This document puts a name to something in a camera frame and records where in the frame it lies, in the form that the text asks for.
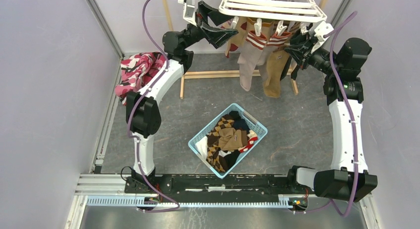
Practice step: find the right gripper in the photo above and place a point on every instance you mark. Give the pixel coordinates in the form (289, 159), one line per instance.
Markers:
(298, 51)

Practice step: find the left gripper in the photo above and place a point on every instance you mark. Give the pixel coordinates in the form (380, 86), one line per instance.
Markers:
(216, 36)

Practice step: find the beige pink sock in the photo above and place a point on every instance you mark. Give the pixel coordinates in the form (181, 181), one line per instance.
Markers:
(273, 44)

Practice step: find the tan ribbed sock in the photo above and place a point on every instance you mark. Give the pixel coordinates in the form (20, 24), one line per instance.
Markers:
(232, 139)
(275, 64)

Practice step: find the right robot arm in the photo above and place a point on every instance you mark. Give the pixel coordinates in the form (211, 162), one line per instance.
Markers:
(348, 178)

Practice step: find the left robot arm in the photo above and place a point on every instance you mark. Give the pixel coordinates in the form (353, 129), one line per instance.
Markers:
(142, 111)

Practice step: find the wooden hanger stand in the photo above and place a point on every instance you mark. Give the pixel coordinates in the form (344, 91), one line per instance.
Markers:
(224, 73)

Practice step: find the red purple striped sock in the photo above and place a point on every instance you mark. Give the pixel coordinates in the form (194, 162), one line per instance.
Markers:
(235, 42)

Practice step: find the pink camouflage cloth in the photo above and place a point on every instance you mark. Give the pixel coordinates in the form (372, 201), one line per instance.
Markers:
(137, 71)

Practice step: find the navy blue sock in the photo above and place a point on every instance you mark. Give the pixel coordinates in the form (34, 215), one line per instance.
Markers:
(241, 124)

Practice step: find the brown yellow checked sock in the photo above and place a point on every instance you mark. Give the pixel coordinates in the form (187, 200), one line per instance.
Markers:
(213, 153)

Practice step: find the red santa sock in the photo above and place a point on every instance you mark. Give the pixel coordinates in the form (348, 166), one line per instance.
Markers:
(252, 138)

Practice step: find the light blue laundry basket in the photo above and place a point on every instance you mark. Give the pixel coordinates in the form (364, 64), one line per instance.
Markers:
(232, 158)

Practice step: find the white cloth in basket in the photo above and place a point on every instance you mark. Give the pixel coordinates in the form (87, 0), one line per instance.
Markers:
(202, 147)

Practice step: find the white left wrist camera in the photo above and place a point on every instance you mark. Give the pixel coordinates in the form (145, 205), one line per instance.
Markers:
(189, 11)

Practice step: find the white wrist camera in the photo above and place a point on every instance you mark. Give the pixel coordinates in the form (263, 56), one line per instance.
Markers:
(317, 33)
(189, 11)

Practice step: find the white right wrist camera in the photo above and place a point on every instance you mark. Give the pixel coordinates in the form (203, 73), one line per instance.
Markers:
(317, 33)

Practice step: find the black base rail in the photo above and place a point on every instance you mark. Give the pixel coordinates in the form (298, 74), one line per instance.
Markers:
(208, 188)

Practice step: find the light blue cable tray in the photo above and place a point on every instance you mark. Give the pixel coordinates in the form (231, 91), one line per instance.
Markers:
(140, 201)

